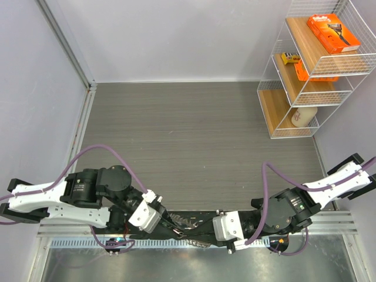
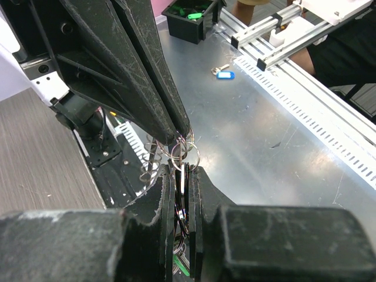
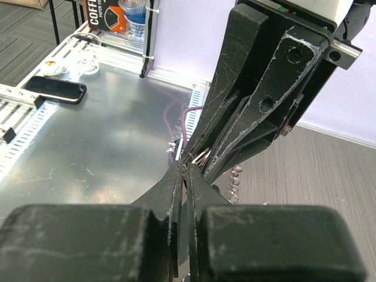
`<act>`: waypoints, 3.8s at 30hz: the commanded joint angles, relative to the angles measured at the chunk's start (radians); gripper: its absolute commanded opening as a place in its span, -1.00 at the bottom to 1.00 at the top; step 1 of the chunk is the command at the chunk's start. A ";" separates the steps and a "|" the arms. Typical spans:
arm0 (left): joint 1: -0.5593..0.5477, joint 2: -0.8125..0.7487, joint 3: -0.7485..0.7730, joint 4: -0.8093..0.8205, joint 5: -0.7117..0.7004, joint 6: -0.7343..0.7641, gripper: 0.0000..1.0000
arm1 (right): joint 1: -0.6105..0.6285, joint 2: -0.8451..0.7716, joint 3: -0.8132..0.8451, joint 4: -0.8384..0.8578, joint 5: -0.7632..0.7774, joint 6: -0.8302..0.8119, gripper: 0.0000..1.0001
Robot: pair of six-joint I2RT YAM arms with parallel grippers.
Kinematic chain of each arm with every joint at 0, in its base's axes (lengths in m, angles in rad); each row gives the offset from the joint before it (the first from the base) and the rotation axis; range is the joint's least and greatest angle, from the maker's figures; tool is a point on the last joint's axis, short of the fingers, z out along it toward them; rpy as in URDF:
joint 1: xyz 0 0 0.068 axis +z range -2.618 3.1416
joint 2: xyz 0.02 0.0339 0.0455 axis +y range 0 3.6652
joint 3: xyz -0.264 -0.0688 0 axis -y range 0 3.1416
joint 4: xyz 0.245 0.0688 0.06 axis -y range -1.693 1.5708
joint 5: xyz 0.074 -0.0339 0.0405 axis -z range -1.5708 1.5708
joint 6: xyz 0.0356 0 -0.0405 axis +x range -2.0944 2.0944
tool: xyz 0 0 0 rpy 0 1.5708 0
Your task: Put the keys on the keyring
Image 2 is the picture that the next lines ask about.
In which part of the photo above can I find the key with green tag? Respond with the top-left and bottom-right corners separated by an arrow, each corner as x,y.
173,254 -> 190,277

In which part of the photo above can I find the black plastic box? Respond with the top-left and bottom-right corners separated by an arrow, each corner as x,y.
162,0 -> 227,44

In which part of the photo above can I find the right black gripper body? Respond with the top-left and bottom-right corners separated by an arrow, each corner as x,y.
1,1 -> 69,97

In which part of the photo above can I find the person in blue jacket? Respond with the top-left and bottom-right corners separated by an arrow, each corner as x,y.
290,9 -> 375,88

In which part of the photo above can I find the key with blue tag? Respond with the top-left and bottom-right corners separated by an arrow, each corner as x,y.
211,64 -> 235,80

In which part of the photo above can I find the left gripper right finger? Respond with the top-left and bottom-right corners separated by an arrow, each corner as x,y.
187,167 -> 375,281

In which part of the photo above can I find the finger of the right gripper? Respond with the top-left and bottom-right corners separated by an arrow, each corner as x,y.
113,1 -> 190,137
29,1 -> 176,145

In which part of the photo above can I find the metal disc with keyrings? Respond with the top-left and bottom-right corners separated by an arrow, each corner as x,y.
139,129 -> 201,256

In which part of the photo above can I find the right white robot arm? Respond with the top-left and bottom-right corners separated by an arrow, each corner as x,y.
1,1 -> 192,146

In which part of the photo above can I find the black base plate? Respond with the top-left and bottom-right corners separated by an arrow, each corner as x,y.
73,124 -> 146,208

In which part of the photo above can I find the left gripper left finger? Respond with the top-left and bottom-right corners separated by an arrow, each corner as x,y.
1,166 -> 174,281

